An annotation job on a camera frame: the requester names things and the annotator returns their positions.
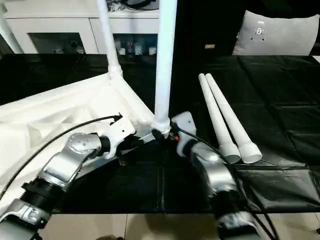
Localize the white plastic table leg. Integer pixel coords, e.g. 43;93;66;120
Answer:
197;72;241;165
96;0;124;81
150;0;179;138
204;72;263;165

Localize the white plastic table top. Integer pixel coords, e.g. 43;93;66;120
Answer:
0;71;164;209

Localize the black work mat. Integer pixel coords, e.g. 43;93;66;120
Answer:
0;52;320;215

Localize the black furniture with gold label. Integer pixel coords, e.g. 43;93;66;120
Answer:
174;0;320;55

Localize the grey rounded bag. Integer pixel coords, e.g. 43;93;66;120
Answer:
126;0;160;11

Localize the dark clutter pile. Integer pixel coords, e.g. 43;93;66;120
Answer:
106;0;127;13

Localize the white sideboard with glass doors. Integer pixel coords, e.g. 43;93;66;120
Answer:
0;0;161;55

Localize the grey cushion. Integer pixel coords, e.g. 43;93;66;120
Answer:
231;9;320;57

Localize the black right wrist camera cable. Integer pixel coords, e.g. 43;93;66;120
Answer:
179;126;281;240

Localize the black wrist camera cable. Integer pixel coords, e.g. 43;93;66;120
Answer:
0;113;123;201
179;126;281;240

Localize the black left wrist camera cable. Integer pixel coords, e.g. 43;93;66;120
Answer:
0;113;123;201

